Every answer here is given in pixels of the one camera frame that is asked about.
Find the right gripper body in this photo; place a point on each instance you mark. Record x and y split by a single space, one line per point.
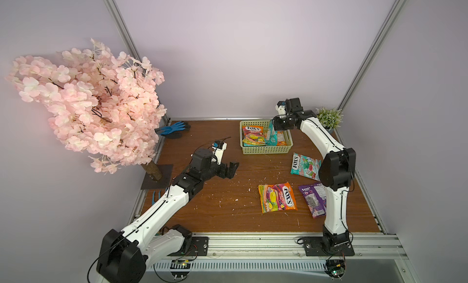
276 123

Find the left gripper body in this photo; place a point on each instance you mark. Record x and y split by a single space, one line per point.
212 171

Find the red Fox's candy bag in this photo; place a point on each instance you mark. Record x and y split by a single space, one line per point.
253 136

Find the yellow pink Fox's candy bag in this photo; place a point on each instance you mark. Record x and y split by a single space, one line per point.
277 197

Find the orange candy bag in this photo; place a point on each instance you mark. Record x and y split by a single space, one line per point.
281 140

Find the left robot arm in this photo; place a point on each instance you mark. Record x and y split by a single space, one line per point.
125 255

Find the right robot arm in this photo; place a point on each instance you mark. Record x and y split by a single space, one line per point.
336 172

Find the green plastic basket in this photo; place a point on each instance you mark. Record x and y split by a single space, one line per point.
264 123

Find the small potted green plant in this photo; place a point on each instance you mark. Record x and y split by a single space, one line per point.
330 118

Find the blue black work glove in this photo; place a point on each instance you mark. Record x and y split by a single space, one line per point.
173 131

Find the teal Fox's candy bag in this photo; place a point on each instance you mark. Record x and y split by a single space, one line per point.
305 166

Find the blue yellow garden fork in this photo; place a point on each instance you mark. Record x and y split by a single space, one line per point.
156 195

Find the purple candy bag right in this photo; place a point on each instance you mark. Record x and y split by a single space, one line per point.
315 198

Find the left controller board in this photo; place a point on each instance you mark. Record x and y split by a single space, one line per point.
180 269

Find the controller board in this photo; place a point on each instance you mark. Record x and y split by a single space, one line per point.
335 268
180 269

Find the pink artificial blossom tree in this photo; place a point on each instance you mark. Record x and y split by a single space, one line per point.
99 103

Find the right controller board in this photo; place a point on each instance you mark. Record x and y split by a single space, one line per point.
335 268

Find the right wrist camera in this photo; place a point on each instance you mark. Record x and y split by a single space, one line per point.
281 108

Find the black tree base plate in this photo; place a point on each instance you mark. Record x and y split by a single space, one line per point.
158 184

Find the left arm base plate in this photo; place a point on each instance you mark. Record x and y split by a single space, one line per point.
197 246

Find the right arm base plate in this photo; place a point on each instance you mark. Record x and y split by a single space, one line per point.
323 246

